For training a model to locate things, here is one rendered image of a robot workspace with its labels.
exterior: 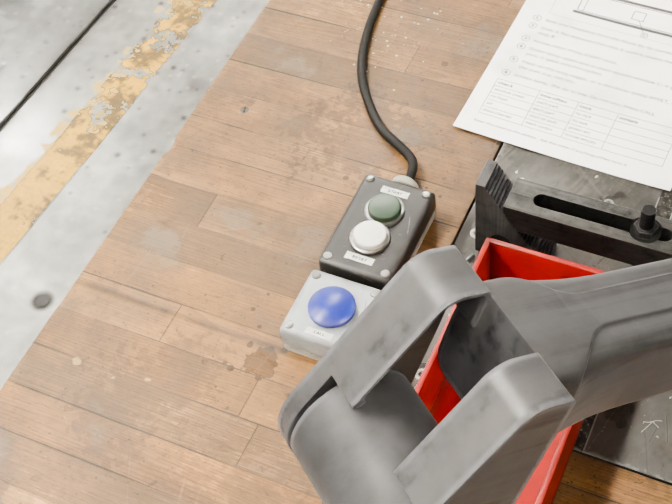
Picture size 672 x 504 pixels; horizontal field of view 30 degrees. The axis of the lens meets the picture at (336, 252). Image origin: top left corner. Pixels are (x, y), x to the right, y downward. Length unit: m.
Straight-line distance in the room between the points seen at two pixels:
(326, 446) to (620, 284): 0.15
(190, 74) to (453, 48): 1.38
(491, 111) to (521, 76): 0.06
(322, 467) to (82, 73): 2.16
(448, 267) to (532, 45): 0.76
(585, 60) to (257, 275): 0.40
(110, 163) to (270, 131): 1.28
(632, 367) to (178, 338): 0.59
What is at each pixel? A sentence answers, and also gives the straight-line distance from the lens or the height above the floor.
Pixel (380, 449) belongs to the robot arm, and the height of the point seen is 1.31.
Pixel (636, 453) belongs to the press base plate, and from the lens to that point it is 1.01.
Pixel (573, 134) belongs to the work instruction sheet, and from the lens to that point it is 1.20.
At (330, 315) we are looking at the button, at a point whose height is 0.94.
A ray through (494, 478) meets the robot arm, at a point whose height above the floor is 1.32.
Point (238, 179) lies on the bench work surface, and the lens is 1.18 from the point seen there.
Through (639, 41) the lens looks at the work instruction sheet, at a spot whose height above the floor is 0.90.
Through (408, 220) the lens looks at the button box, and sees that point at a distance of 1.09.
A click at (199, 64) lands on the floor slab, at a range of 2.62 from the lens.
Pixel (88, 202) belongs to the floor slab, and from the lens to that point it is 2.42.
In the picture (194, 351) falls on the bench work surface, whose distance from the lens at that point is 1.07.
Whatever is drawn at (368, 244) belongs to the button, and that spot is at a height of 0.94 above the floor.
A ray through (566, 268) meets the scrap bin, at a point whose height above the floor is 0.95.
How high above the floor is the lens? 1.78
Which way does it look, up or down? 52 degrees down
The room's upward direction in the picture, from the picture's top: 8 degrees counter-clockwise
